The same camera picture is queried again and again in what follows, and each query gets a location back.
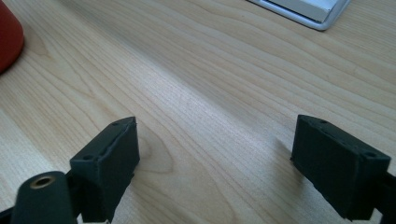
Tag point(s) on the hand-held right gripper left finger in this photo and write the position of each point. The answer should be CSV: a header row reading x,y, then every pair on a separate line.
x,y
106,168

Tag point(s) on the red cup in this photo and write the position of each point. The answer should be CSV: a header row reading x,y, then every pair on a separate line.
x,y
8,37

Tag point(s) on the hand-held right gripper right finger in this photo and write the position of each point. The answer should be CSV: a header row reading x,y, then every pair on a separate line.
x,y
336,168

